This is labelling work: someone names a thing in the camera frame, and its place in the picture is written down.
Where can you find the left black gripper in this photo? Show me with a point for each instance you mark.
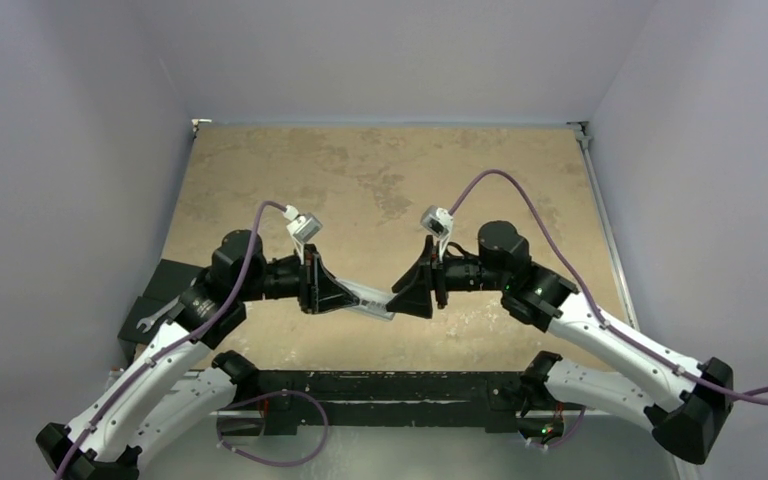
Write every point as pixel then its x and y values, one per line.
pixel 318 288

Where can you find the white remote control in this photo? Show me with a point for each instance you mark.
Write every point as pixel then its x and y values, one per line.
pixel 371 302

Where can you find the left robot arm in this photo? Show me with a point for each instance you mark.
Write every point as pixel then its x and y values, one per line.
pixel 150 405

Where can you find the silver open-end wrench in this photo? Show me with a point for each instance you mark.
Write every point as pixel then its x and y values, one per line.
pixel 145 324

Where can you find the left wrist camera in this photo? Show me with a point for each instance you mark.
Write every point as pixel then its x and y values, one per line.
pixel 301 227

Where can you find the black foam block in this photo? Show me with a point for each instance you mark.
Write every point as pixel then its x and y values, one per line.
pixel 168 280

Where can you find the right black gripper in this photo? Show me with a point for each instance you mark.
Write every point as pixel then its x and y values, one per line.
pixel 434 275

